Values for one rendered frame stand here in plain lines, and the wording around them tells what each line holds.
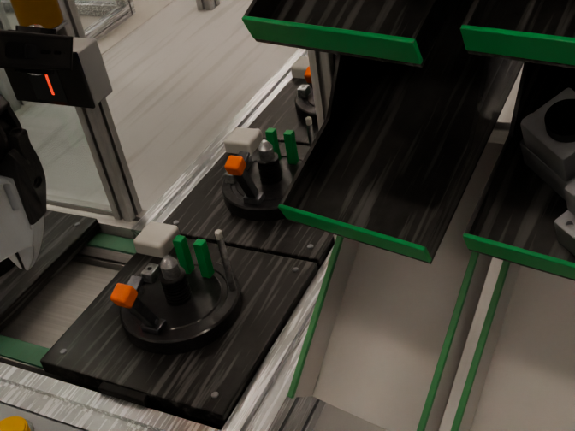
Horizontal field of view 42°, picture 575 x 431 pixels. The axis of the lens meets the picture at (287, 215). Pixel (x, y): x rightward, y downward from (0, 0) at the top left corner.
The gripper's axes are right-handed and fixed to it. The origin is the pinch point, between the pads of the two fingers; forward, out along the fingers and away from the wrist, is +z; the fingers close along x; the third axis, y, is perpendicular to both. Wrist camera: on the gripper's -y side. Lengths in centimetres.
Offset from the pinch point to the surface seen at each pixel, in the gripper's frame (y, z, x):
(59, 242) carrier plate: -26.0, 26.2, -28.9
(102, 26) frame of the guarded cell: -110, 35, -86
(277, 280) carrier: -27.3, 26.2, 3.7
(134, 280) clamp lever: -13.9, 16.7, -5.0
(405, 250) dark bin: -10.7, 3.2, 26.1
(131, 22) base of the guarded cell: -118, 37, -84
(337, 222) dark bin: -11.4, 2.3, 20.6
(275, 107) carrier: -66, 26, -15
